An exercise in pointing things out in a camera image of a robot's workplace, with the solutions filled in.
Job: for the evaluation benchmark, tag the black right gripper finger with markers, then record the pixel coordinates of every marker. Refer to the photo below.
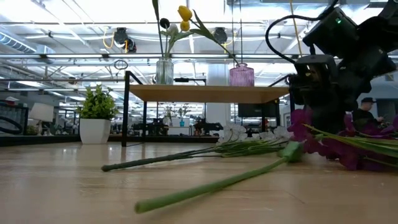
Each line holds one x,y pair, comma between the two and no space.
328,119

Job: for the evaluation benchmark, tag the purple artificial flower bunch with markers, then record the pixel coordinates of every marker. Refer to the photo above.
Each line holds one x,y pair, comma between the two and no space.
292,152

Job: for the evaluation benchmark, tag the purple ribbed glass vase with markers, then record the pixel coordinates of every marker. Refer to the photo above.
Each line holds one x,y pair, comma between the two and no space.
242,76

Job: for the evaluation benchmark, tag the white artificial daisy bunch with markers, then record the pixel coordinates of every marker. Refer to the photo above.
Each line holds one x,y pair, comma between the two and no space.
234,128

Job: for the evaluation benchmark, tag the yellow artificial tulip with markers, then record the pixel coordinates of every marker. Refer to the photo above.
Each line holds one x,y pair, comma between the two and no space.
185,25
185,13

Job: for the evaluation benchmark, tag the clear ribbed glass vase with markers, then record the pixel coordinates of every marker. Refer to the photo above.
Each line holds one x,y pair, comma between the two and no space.
164,73

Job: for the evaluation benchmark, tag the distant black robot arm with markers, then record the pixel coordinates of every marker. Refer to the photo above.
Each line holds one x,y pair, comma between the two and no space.
208,127
152,128

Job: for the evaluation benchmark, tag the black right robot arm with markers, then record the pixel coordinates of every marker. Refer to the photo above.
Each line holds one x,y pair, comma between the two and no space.
373,37

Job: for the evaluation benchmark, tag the wooden shelf with black legs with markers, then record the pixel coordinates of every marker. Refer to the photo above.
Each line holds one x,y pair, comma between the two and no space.
202,93

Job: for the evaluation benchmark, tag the person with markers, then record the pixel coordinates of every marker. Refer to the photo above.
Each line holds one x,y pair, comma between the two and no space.
360,116

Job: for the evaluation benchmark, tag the black wide monitor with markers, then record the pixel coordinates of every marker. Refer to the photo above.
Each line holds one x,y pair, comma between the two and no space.
255,110

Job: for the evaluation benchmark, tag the small teal vase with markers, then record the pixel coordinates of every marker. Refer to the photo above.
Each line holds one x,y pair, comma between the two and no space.
182,123

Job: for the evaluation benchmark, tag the small black round object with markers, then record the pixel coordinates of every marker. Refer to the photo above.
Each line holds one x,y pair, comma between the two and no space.
164,23

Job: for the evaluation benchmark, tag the green plant in white pot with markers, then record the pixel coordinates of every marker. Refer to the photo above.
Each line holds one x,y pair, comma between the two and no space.
94,130

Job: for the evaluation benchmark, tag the long ceiling light bar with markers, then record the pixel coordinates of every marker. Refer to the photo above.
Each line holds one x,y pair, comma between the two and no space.
77,56

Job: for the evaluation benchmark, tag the white shade lamp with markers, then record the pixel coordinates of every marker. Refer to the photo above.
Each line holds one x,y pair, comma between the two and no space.
42,112

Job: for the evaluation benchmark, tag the black frame back rail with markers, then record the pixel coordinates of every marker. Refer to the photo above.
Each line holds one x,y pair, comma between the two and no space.
46,140

